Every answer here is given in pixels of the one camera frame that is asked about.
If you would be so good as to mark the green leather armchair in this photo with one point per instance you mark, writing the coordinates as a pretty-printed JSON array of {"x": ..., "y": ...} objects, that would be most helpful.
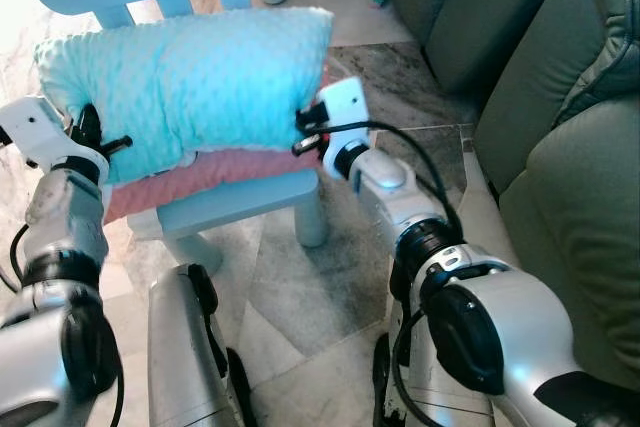
[{"x": 470, "y": 7}]

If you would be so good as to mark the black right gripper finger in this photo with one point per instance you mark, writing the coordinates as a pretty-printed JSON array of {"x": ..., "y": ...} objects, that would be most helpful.
[
  {"x": 308, "y": 118},
  {"x": 307, "y": 147}
]

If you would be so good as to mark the light blue child chair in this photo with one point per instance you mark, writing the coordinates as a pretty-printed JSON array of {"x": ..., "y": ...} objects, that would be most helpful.
[{"x": 240, "y": 205}]

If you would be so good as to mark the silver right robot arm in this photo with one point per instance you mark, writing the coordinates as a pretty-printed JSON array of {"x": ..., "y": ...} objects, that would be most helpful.
[{"x": 500, "y": 327}]

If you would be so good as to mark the green leather sofa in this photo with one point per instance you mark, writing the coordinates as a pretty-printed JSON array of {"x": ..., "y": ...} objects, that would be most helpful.
[{"x": 580, "y": 207}]

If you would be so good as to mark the silver robot leg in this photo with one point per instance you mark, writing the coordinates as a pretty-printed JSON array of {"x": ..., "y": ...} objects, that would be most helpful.
[
  {"x": 440, "y": 412},
  {"x": 185, "y": 347}
]

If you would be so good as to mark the pink seat cushion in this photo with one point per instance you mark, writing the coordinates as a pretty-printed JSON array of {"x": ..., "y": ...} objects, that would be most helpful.
[{"x": 200, "y": 175}]

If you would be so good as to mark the teal dotted plush pillow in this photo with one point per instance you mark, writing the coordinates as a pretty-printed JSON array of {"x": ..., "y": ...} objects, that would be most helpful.
[{"x": 190, "y": 77}]

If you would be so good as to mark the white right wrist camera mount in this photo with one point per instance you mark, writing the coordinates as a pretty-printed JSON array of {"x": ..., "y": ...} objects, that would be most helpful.
[{"x": 345, "y": 107}]

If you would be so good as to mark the silver right robot leg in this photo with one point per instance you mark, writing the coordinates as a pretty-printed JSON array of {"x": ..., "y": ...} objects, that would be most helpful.
[{"x": 440, "y": 412}]

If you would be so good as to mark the silver left robot leg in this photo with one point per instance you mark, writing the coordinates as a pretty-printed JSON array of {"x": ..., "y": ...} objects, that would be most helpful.
[{"x": 185, "y": 347}]

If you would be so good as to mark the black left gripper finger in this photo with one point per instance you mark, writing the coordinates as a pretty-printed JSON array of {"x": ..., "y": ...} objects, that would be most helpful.
[{"x": 115, "y": 143}]

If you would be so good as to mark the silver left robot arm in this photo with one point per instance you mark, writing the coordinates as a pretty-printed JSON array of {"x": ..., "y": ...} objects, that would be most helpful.
[{"x": 65, "y": 217}]

